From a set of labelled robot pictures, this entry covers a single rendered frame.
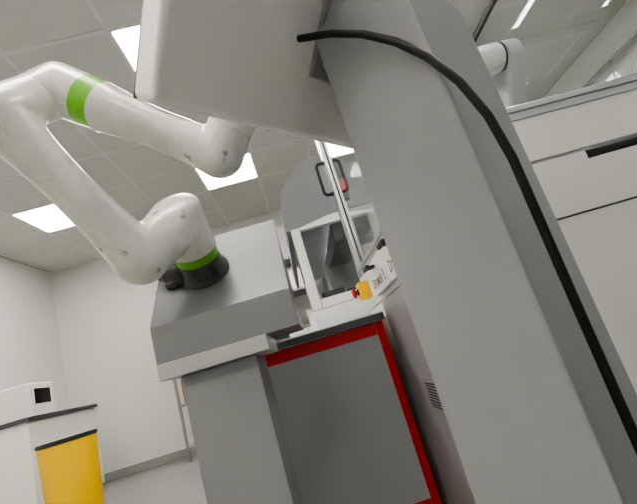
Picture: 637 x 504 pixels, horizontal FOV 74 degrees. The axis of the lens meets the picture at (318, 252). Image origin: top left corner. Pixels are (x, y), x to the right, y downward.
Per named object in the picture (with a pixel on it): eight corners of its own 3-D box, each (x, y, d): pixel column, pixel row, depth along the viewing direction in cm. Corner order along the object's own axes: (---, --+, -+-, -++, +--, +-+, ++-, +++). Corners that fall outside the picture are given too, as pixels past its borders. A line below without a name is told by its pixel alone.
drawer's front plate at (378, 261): (389, 282, 129) (378, 249, 132) (375, 296, 157) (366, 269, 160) (395, 281, 130) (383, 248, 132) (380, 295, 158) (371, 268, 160)
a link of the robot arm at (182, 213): (160, 275, 117) (129, 217, 106) (192, 242, 128) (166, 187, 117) (198, 279, 111) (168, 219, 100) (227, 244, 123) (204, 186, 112)
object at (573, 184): (435, 254, 90) (412, 193, 93) (369, 310, 189) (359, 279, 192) (814, 144, 98) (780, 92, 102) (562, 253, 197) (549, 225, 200)
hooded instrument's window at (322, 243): (312, 311, 223) (289, 233, 234) (311, 333, 396) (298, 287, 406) (509, 253, 233) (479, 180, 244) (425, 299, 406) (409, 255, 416)
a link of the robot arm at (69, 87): (21, 114, 100) (5, 63, 91) (63, 96, 109) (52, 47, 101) (86, 141, 98) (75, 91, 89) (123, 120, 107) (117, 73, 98)
